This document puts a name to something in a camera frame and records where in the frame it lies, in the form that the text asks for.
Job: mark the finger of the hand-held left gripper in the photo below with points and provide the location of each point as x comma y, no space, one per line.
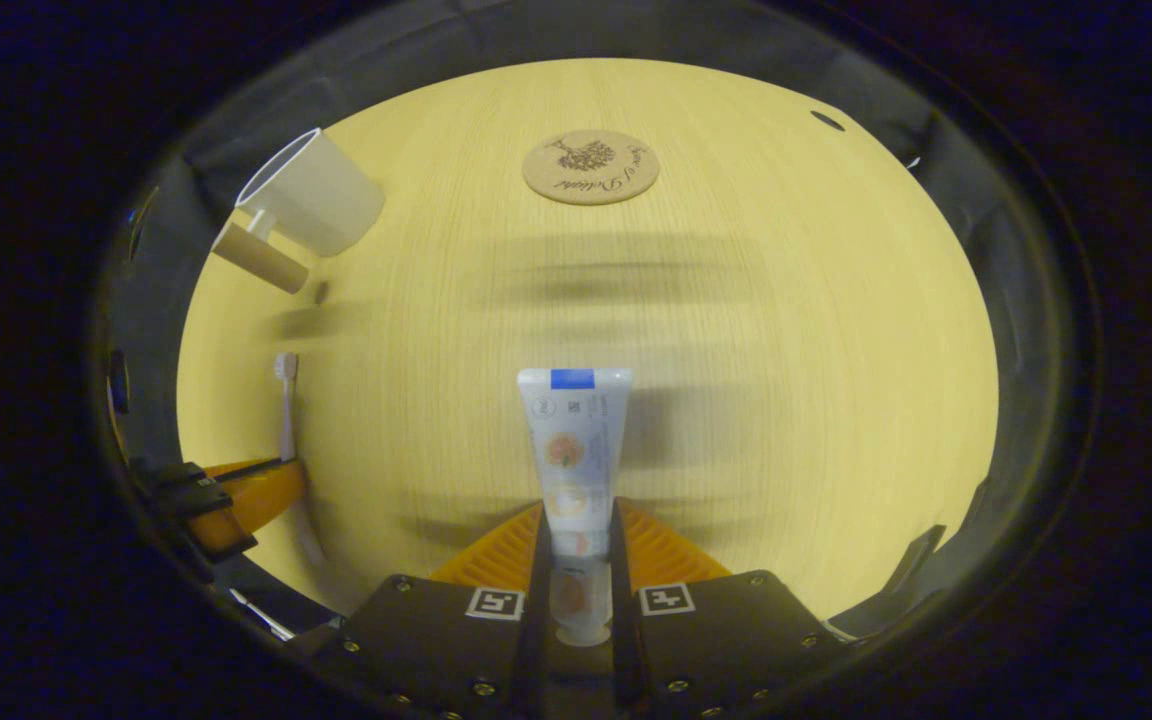
256,500

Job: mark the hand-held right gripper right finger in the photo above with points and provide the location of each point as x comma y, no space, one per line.
726,640

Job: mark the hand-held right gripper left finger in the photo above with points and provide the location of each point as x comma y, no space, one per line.
436,640

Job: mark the white toothpaste tube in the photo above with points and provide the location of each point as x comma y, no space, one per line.
576,450

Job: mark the light wooden desktop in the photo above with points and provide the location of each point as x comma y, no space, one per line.
756,350

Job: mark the round cork coaster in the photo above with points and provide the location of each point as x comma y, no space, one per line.
591,168

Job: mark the white toothbrush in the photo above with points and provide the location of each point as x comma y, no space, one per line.
287,410

